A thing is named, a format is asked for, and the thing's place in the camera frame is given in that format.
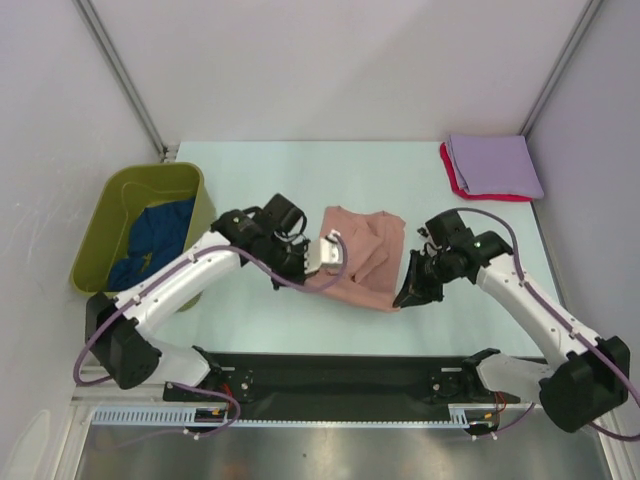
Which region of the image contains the folded purple t shirt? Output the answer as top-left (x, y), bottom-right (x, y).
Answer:
top-left (445, 134), bottom-right (544, 200)

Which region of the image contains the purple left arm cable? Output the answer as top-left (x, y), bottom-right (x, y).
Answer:
top-left (73, 233), bottom-right (349, 449)

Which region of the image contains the aluminium front rail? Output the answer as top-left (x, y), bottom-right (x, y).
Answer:
top-left (70, 380), bottom-right (164, 406)

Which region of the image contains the aluminium frame post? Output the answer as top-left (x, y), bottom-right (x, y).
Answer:
top-left (519, 0), bottom-right (608, 139)
top-left (72, 0), bottom-right (168, 161)

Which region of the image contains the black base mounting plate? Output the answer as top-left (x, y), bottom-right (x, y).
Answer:
top-left (163, 352), bottom-right (524, 404)

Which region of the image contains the aluminium frame post right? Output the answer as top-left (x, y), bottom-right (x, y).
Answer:
top-left (519, 0), bottom-right (608, 139)

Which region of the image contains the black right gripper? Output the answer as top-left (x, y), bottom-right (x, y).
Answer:
top-left (394, 248), bottom-right (463, 308)

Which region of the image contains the olive green plastic bin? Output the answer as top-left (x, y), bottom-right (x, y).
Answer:
top-left (70, 163), bottom-right (216, 296)

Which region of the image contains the blue t shirt in bin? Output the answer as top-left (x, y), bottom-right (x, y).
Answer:
top-left (107, 197), bottom-right (195, 292)

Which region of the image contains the aluminium frame post left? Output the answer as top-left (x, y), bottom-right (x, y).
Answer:
top-left (72, 0), bottom-right (168, 161)

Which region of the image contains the folded red t shirt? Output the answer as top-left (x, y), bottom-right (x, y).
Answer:
top-left (439, 143), bottom-right (532, 203)

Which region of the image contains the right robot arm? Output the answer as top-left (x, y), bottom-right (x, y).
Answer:
top-left (394, 207), bottom-right (639, 433)

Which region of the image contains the white slotted cable duct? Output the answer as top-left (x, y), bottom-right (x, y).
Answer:
top-left (91, 406), bottom-right (496, 429)

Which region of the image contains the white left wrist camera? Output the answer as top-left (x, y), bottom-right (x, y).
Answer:
top-left (304, 230), bottom-right (347, 275)

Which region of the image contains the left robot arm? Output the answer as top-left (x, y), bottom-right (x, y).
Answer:
top-left (85, 194), bottom-right (308, 400)

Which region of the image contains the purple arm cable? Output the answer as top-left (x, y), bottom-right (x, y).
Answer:
top-left (73, 233), bottom-right (349, 449)
top-left (459, 207), bottom-right (640, 444)

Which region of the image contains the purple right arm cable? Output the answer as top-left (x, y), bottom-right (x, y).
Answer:
top-left (459, 207), bottom-right (640, 444)

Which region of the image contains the pink printed t shirt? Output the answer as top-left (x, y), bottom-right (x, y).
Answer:
top-left (320, 206), bottom-right (405, 313)

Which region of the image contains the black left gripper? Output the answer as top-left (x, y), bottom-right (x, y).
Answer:
top-left (261, 234), bottom-right (319, 290)

